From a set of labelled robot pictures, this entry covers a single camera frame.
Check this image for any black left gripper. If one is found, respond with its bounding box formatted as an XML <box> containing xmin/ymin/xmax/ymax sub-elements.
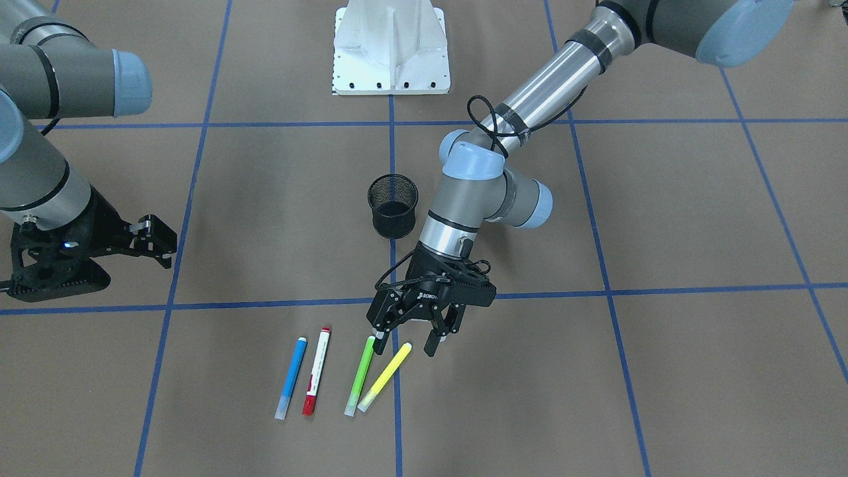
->
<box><xmin>367</xmin><ymin>244</ymin><xmax>496</xmax><ymax>357</ymax></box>

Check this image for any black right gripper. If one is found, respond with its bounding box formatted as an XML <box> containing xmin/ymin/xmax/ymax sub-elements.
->
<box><xmin>93</xmin><ymin>199</ymin><xmax>178</xmax><ymax>269</ymax></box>

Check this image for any yellow marker pen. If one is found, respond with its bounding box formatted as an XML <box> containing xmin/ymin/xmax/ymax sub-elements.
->
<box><xmin>356</xmin><ymin>342</ymin><xmax>412</xmax><ymax>413</ymax></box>

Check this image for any green marker pen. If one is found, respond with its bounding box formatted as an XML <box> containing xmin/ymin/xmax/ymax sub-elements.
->
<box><xmin>343</xmin><ymin>335</ymin><xmax>376</xmax><ymax>417</ymax></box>

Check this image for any blue marker pen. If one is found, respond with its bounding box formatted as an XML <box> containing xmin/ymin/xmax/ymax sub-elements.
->
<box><xmin>274</xmin><ymin>336</ymin><xmax>308</xmax><ymax>421</ymax></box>

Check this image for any red marker pen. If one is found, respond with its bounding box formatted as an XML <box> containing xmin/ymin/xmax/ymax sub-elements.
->
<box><xmin>301</xmin><ymin>326</ymin><xmax>331</xmax><ymax>417</ymax></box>

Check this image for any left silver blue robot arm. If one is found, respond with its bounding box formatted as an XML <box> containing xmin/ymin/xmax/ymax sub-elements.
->
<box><xmin>366</xmin><ymin>1</ymin><xmax>794</xmax><ymax>356</ymax></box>

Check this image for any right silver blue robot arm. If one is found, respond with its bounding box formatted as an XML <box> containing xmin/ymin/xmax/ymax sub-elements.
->
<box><xmin>2</xmin><ymin>1</ymin><xmax>178</xmax><ymax>272</ymax></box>

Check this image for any black mesh pen cup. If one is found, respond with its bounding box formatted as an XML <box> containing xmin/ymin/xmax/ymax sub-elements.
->
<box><xmin>368</xmin><ymin>174</ymin><xmax>418</xmax><ymax>240</ymax></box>

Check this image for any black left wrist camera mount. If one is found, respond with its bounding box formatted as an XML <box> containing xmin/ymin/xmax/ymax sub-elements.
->
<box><xmin>448</xmin><ymin>259</ymin><xmax>497</xmax><ymax>304</ymax></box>

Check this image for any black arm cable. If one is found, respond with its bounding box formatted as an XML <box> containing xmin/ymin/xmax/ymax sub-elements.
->
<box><xmin>466</xmin><ymin>95</ymin><xmax>531</xmax><ymax>160</ymax></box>

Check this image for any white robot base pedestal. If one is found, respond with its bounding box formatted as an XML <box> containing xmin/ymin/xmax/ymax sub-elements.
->
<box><xmin>331</xmin><ymin>1</ymin><xmax>451</xmax><ymax>96</ymax></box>

